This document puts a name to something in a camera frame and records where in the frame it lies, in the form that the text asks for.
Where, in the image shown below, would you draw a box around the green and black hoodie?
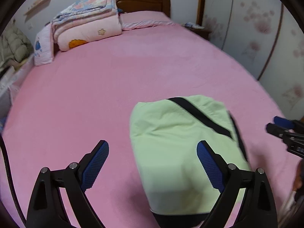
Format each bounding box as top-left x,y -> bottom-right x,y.
130,95 -> 250,227

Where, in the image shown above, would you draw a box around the right hand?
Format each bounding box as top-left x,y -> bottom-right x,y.
292,160 -> 303,191

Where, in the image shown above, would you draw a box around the pink bed sheet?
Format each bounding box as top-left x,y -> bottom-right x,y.
3,25 -> 299,227

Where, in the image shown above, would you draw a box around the floral wardrobe sliding doors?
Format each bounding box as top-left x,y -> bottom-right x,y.
198,0 -> 303,119

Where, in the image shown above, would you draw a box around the dark nightstand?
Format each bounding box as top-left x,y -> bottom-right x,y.
183,23 -> 212,40

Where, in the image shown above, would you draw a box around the side table with cloth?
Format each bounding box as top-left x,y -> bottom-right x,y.
1,54 -> 34,120

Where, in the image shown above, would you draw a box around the pink square cushion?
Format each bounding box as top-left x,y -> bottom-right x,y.
34,23 -> 54,67

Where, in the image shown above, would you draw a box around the grey puffer jacket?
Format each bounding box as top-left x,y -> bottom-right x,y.
1,24 -> 33,67

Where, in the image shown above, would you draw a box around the pink pillow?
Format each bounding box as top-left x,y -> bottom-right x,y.
119,11 -> 175,31

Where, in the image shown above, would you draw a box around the folded floral blanket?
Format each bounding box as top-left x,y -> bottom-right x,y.
51,0 -> 116,28

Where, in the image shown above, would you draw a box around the brown wooden headboard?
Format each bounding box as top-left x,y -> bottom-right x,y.
116,0 -> 171,17

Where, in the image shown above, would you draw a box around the black cable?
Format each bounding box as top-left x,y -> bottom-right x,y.
0,132 -> 27,228

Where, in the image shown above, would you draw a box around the wooden wall shelf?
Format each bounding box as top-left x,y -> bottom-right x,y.
24,0 -> 51,16

